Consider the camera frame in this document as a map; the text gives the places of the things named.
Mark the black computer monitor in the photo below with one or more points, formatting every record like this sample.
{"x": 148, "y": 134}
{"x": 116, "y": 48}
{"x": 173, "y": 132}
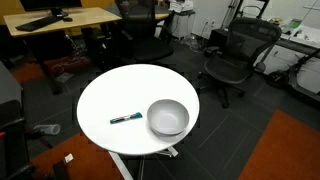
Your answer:
{"x": 54, "y": 6}

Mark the wooden desk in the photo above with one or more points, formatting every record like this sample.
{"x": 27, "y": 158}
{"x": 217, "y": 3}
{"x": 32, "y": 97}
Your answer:
{"x": 44, "y": 32}

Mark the white cabinet with papers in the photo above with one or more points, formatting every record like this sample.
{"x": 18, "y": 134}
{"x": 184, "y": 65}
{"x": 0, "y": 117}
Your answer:
{"x": 183, "y": 17}

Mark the teal black marker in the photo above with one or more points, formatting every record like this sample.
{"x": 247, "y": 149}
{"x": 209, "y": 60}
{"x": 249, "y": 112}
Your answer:
{"x": 126, "y": 118}

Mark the black cabinet at left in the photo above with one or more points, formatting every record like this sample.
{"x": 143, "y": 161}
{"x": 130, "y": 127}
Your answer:
{"x": 14, "y": 156}

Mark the black electric scooter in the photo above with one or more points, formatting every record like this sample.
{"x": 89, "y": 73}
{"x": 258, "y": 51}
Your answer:
{"x": 280, "y": 79}

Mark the black keyboard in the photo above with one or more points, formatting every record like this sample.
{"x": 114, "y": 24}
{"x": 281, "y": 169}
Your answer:
{"x": 37, "y": 24}

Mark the black office chair at desk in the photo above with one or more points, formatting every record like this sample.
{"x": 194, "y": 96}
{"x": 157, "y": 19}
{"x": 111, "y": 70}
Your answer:
{"x": 140, "y": 38}

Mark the white ceramic bowl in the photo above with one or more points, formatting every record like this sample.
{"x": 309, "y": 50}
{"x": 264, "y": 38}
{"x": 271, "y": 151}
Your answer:
{"x": 168, "y": 117}

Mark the round white table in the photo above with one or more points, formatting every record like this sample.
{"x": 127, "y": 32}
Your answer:
{"x": 127, "y": 90}

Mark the black computer mouse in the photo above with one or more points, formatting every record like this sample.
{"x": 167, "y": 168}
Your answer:
{"x": 67, "y": 19}

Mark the black mesh office chair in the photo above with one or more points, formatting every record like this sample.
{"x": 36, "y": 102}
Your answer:
{"x": 232, "y": 63}

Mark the clear plastic cup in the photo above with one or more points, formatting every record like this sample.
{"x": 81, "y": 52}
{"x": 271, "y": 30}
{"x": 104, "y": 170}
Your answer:
{"x": 48, "y": 129}

